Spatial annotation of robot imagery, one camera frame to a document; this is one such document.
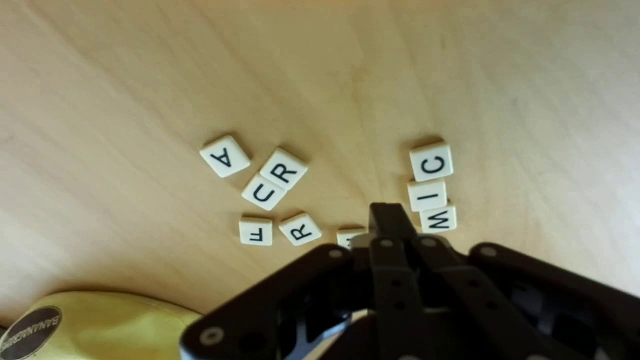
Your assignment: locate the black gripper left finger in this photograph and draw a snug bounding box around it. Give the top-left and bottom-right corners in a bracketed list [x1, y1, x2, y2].
[178, 200, 432, 360]

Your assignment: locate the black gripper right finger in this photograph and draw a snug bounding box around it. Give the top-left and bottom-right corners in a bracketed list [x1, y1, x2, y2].
[387, 200, 640, 360]

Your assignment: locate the white letter M tile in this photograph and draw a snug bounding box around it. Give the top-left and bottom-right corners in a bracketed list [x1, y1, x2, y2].
[418, 202, 461, 236]

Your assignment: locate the white letter I tile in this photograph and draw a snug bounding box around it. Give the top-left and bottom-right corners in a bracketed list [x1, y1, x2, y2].
[407, 178, 450, 215]

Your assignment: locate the white letter R tile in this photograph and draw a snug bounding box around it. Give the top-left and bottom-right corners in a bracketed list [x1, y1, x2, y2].
[258, 146, 313, 195]
[277, 211, 326, 248]

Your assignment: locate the white letter F tile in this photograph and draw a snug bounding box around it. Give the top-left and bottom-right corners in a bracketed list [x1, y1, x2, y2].
[236, 215, 277, 251]

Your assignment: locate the white letter A tile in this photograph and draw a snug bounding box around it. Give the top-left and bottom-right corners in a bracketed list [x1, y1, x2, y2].
[199, 133, 254, 180]

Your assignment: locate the yellow plastic bowl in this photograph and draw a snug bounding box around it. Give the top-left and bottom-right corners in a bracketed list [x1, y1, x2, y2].
[0, 289, 204, 360]

